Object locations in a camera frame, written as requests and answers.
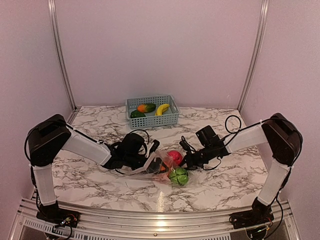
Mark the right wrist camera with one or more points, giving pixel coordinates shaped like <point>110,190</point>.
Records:
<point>186,146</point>

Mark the right aluminium frame post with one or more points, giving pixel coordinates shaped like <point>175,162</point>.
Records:
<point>260,34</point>

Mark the front aluminium rail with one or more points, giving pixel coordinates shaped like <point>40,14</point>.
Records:
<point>107,224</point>

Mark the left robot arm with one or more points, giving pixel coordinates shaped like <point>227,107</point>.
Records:
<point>47,139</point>

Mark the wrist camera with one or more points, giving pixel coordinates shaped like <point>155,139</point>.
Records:
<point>186,146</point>
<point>152,147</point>

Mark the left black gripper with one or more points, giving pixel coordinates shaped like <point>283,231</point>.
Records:
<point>155,166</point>

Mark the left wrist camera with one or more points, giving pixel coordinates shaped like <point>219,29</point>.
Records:
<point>152,147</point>

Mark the left aluminium frame post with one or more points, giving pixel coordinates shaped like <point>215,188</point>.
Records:
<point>60,55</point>

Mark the green orange fake mango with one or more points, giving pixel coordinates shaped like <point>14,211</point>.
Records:
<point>146,108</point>

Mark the aluminium frame post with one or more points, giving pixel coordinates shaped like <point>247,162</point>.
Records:
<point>260,34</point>
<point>60,55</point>

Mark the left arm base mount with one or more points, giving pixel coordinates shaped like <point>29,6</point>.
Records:
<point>56,215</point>

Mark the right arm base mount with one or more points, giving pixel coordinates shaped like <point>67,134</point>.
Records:
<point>259,214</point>

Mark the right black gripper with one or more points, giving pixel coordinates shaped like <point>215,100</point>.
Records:
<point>190,161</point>

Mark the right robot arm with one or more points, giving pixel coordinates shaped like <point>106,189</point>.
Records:
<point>282,137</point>

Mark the green fake cabbage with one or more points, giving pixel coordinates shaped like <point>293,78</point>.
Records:
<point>137,114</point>

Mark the light blue plastic basket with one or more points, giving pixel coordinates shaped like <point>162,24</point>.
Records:
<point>170,117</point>

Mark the yellow fake banana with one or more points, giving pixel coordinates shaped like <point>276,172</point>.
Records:
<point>162,109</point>

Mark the red fake apple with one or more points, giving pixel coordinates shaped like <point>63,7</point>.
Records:
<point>176,156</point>

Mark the clear zip top bag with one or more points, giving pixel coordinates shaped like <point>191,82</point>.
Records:
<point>163,157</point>

